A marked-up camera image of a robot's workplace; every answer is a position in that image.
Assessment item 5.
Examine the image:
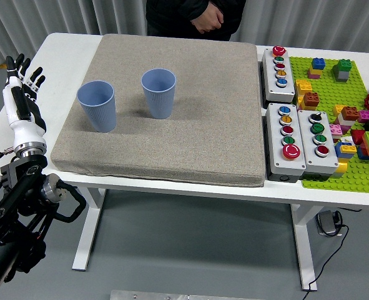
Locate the person's hand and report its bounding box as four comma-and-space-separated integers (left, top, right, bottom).
191, 4, 225, 34

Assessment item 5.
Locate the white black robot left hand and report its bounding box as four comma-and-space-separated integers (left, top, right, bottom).
2, 53, 47, 148

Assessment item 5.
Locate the blue ribbed cup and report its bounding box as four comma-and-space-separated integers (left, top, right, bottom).
77, 80, 117, 133
140, 68, 177, 120

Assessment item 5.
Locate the person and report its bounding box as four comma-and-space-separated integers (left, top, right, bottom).
145, 0, 247, 41

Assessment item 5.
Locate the grey-white curtain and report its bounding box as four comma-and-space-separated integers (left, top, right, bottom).
0, 0, 369, 66

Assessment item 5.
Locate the grey five-button control box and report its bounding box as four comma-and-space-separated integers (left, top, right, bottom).
261, 46, 297, 103
265, 102, 307, 184

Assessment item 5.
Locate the blue yellow pink block stack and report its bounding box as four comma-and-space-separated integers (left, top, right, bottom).
307, 57, 327, 79

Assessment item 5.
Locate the grey-brown cushion mat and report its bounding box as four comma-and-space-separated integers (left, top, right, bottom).
50, 33, 265, 188

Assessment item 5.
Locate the orange brown block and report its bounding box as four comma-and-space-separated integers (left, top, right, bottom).
302, 91, 321, 110

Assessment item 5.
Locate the green studded baseplate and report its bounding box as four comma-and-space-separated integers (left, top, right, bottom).
288, 56, 369, 195

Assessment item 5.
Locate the green grey block stack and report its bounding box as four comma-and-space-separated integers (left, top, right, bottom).
332, 58, 354, 83

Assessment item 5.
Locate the brown white block stack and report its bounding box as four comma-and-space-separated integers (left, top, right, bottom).
337, 106, 360, 126

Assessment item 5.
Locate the white table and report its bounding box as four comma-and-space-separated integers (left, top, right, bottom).
0, 32, 369, 292

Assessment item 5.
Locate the red block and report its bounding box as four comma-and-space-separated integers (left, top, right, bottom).
350, 129, 367, 146

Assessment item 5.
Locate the yellow grey block stack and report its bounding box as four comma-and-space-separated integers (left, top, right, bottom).
328, 161, 349, 179

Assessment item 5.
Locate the grey power adapter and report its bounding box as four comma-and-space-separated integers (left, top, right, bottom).
315, 209, 344, 238

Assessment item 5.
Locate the grey selector switch control box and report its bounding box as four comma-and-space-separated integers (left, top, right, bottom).
297, 109, 340, 182

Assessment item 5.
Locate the black power cable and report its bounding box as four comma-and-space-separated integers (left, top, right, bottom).
305, 223, 350, 293

